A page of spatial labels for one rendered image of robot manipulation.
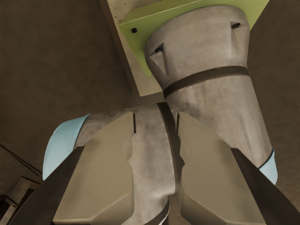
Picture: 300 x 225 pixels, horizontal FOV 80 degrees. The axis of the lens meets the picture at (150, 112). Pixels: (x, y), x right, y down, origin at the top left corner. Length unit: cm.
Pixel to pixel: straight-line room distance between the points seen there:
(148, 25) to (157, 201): 26
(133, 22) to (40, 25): 46
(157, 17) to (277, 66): 59
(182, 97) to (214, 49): 8
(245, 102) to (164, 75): 13
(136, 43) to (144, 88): 25
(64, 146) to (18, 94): 62
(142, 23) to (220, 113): 17
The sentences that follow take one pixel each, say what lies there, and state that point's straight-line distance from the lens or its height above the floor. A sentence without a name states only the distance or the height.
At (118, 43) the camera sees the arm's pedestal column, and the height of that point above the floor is 2.
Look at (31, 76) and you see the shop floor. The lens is 80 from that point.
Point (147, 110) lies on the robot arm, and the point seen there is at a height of 40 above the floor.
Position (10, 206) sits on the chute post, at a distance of 156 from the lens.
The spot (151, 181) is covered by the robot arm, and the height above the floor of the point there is 47.
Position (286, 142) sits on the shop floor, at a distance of 107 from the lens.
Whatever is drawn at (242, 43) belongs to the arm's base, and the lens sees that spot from 32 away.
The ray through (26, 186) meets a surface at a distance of 131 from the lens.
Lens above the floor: 62
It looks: 56 degrees down
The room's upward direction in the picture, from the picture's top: 180 degrees clockwise
